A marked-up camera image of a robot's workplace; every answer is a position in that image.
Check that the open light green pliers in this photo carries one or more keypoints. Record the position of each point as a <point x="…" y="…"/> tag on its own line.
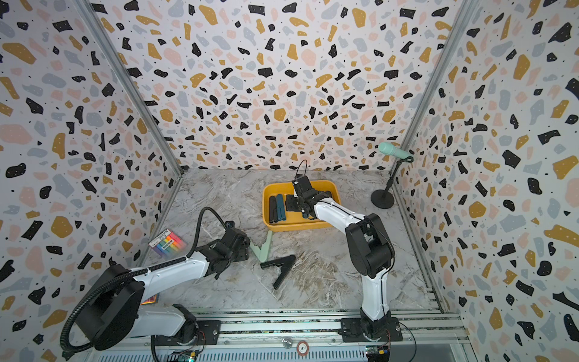
<point x="262" y="252"/>

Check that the yellow storage box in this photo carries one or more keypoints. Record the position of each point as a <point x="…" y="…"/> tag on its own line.
<point x="294" y="220"/>

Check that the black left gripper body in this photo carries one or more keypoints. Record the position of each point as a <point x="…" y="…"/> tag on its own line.
<point x="243" y="255"/>

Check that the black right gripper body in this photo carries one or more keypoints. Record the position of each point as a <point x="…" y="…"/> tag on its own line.
<point x="302" y="203"/>

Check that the pink card pack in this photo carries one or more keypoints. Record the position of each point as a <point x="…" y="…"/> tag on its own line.
<point x="151" y="300"/>

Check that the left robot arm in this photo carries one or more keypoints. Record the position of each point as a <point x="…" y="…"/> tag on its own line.
<point x="114" y="309"/>

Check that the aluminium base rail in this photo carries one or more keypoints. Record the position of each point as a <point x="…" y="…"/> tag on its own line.
<point x="312" y="335"/>

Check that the open black pliers centre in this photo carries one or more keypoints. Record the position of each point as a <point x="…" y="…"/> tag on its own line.
<point x="285" y="264"/>

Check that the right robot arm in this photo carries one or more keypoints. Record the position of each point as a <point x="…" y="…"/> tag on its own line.
<point x="370" y="249"/>

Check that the highlighter pen pack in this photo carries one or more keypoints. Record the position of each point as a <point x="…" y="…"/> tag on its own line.
<point x="167" y="244"/>

